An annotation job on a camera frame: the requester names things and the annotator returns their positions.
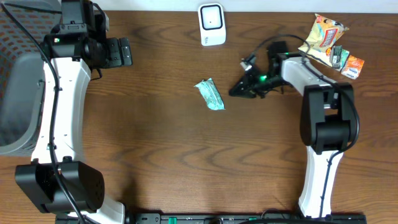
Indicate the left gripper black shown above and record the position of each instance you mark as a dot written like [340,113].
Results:
[117,60]

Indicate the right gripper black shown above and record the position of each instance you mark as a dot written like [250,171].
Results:
[245,83]

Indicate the teal wipes pack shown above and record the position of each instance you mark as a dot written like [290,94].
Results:
[210,94]

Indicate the yellow wet wipes pack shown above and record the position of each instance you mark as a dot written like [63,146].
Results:
[322,37]

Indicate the dark green round-label packet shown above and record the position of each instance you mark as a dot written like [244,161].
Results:
[335,56]

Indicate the orange tissue pack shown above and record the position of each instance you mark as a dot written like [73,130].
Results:
[352,67]

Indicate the teal tissue pack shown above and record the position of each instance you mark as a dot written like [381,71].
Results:
[344,56]

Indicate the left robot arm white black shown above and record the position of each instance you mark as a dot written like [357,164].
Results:
[57,180]

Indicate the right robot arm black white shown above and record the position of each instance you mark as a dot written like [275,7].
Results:
[328,119]

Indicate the black mesh plastic basket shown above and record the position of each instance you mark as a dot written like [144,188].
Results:
[22,73]

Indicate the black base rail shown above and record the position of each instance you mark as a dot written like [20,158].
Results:
[269,217]

